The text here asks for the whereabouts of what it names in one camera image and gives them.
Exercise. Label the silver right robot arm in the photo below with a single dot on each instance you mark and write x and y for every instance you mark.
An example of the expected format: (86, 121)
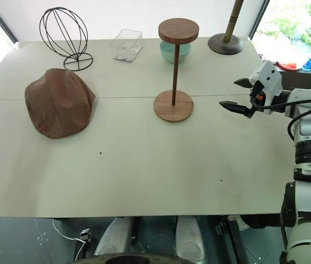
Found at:
(308, 96)

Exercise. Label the clear plastic box with washers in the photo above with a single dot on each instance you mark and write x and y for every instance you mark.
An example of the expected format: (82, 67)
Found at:
(126, 45)

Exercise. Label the grey robot foot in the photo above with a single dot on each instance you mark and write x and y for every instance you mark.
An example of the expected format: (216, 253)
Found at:
(189, 236)
(114, 236)

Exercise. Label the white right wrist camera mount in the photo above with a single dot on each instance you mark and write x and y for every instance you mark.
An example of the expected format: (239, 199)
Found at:
(269, 75)

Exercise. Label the mint green bowl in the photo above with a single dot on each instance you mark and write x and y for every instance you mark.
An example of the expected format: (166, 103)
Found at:
(169, 53)

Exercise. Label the black table leg bracket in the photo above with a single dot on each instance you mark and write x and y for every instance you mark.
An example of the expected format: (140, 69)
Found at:
(231, 236)

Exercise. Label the brown cap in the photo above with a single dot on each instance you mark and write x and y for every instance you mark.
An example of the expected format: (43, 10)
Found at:
(58, 101)

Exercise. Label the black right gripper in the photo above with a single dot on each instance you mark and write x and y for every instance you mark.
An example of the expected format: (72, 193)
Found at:
(257, 92)

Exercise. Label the red flat dish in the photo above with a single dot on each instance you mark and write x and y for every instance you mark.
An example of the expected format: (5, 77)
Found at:
(288, 66)

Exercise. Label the dark round base wooden pole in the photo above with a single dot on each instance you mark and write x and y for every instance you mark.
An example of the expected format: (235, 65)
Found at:
(224, 44)

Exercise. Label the wooden round-top hat stand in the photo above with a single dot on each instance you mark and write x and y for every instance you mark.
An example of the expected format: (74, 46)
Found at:
(178, 30)

